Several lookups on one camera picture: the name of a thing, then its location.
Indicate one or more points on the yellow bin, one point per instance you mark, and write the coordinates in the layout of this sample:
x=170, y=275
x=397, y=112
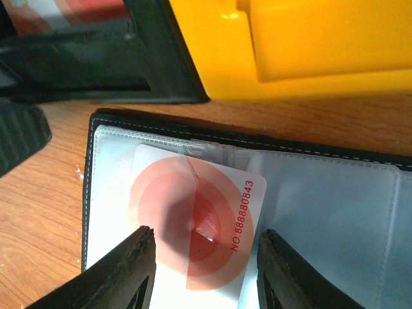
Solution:
x=266, y=50

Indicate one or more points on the black bin left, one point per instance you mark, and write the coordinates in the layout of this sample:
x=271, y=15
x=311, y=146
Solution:
x=141, y=58

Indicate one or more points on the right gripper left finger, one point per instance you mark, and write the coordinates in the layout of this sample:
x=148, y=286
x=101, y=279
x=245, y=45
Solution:
x=123, y=278

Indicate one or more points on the red white card stack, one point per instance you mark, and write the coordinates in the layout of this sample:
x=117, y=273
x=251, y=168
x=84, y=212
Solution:
x=33, y=16

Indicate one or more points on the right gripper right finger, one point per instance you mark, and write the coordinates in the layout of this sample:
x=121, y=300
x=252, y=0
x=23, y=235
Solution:
x=286, y=280

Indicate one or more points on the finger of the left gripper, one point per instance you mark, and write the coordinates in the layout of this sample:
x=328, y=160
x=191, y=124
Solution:
x=24, y=132

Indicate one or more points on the black leather card holder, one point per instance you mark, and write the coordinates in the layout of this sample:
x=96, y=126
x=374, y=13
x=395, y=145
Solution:
x=346, y=212

